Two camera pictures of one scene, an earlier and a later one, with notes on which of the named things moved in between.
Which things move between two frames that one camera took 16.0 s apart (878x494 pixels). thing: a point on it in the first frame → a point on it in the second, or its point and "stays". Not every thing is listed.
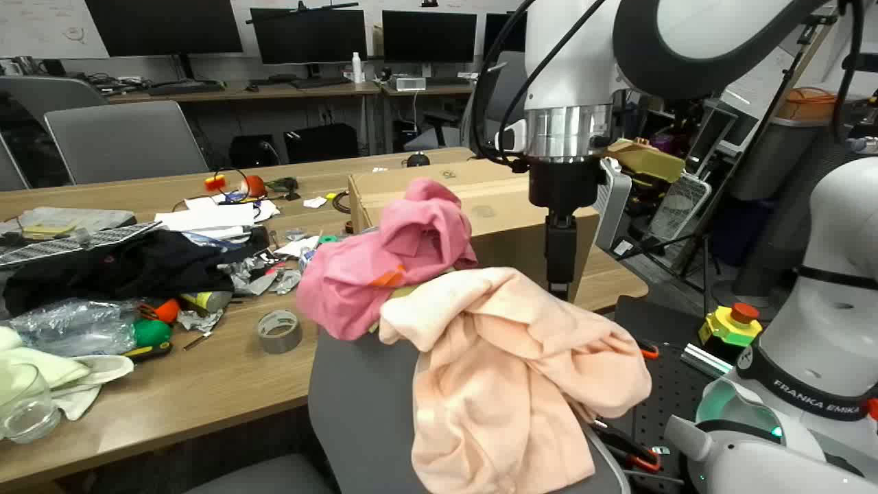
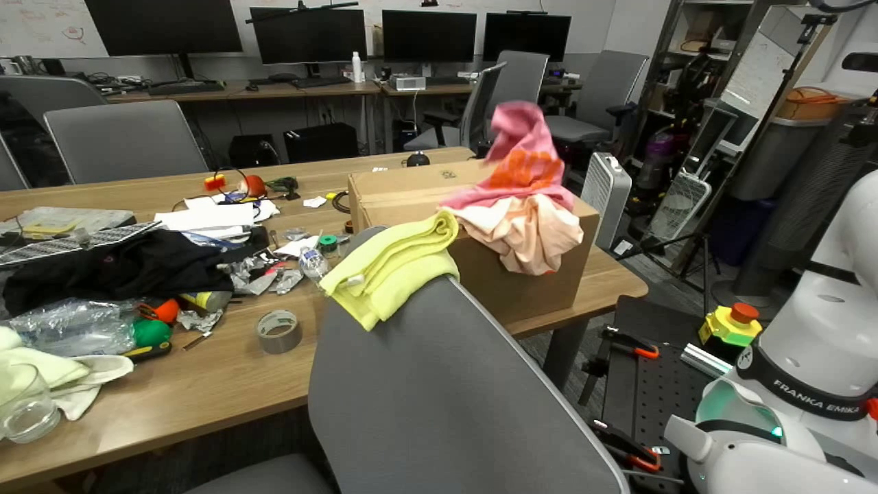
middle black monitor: x=309 y=33 stays
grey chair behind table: x=126 y=140 stays
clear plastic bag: x=75 y=328 stays
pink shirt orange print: x=343 y=284 → x=523 y=159
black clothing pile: x=141 y=268 stays
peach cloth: x=506 y=383 → x=534 y=231
